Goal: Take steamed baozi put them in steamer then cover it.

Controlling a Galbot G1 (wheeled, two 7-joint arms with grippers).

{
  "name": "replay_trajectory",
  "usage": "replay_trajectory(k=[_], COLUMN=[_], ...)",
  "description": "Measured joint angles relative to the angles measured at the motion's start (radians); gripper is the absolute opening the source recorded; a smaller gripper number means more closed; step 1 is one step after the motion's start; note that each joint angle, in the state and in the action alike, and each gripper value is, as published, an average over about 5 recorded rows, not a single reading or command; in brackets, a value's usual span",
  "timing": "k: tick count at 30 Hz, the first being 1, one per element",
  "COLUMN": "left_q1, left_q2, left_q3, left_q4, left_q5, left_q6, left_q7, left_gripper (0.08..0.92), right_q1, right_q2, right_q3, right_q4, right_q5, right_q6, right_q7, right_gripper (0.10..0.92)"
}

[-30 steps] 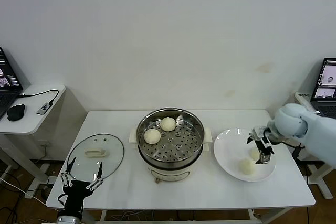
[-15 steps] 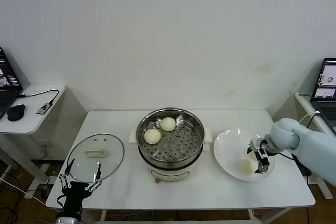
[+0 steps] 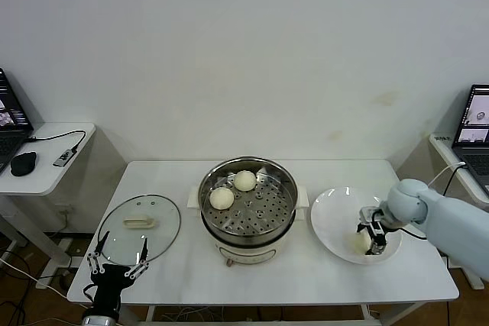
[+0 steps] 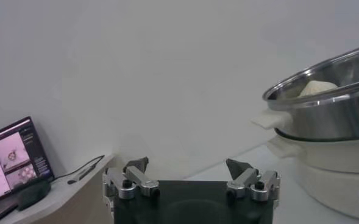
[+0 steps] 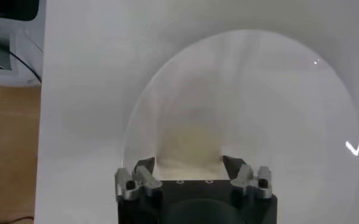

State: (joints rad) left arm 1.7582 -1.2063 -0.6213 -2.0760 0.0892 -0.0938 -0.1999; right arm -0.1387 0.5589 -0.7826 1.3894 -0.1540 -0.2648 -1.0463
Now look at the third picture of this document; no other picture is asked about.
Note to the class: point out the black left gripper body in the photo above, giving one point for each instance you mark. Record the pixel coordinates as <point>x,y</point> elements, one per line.
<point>109,278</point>

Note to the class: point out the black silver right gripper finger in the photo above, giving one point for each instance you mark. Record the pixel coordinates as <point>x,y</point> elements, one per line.
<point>377,240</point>
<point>363,228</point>

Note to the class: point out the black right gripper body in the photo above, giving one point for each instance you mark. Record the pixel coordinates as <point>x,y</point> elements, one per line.
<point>386,219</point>

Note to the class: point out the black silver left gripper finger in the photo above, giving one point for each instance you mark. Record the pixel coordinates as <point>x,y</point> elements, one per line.
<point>143,249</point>
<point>102,242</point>

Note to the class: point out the white steamed baozi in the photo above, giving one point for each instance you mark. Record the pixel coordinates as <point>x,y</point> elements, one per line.
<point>221,198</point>
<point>357,244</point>
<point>244,181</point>

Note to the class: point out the light blue right robot arm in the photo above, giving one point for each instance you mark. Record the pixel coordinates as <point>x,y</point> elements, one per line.
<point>451,226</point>

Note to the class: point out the light blue left robot arm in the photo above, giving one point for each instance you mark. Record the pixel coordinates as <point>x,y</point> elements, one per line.
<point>99,321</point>

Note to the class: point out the perforated stainless steel steamer pot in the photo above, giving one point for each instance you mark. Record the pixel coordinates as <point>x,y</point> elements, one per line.
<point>275,184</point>

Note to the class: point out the round white plate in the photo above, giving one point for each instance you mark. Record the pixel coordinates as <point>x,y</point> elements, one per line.
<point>326,205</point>

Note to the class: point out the white floor power strip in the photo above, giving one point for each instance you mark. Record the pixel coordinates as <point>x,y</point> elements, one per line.
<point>44,283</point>

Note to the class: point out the white side table with mouse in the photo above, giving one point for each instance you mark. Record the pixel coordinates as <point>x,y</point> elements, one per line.
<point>46,181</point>

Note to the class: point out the small grey usb hub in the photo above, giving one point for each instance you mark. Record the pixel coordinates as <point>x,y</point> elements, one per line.
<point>63,157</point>

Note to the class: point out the cream electric cooker base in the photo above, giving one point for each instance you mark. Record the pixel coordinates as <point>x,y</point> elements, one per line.
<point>248,253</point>

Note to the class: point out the black computer mouse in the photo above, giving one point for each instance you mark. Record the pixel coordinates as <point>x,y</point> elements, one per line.
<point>23,163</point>

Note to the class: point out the grey laptop with bright screen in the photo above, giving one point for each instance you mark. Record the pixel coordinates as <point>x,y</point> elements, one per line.
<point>477,112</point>

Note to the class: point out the black laptop with dark screen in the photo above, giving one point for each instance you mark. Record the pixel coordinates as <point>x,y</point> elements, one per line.
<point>11,112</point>

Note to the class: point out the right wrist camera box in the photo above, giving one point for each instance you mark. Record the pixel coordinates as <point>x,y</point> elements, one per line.
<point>368,214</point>

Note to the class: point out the white wall socket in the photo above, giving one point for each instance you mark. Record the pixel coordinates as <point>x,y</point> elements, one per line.
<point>65,210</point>

